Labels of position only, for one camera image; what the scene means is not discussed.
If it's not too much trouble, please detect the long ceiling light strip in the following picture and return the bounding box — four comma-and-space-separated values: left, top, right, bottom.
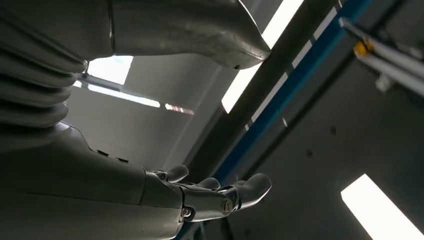
221, 0, 305, 115

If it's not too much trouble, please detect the ceiling light panel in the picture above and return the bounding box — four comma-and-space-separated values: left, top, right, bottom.
341, 173, 424, 240

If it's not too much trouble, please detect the blue ceiling beam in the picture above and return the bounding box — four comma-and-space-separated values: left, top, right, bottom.
175, 0, 377, 240

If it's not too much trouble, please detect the grey metal ceiling rail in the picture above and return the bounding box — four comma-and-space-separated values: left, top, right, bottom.
338, 16, 424, 97

